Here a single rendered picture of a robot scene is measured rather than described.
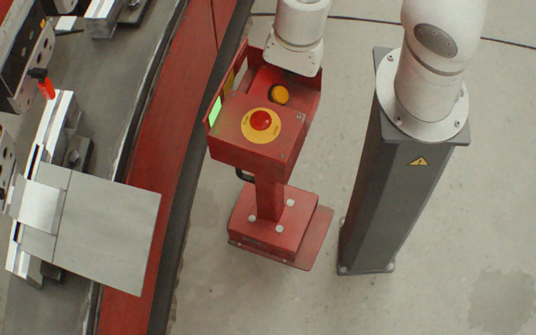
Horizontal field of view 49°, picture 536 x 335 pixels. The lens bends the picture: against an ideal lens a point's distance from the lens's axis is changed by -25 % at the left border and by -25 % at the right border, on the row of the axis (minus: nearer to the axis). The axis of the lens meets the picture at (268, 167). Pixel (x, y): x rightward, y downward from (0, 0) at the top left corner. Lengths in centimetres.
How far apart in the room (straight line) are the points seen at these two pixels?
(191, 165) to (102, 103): 85
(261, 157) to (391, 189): 26
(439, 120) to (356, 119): 111
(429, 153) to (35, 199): 72
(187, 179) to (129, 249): 106
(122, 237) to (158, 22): 50
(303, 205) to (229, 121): 68
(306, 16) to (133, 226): 42
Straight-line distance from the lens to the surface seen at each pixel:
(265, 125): 138
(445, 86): 107
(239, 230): 203
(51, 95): 107
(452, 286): 217
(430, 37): 84
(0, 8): 90
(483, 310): 220
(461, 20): 83
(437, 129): 119
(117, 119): 135
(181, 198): 215
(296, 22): 114
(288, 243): 202
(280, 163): 139
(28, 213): 120
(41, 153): 124
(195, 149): 220
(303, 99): 152
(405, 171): 133
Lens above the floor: 207
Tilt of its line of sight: 69 degrees down
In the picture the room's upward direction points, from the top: 3 degrees counter-clockwise
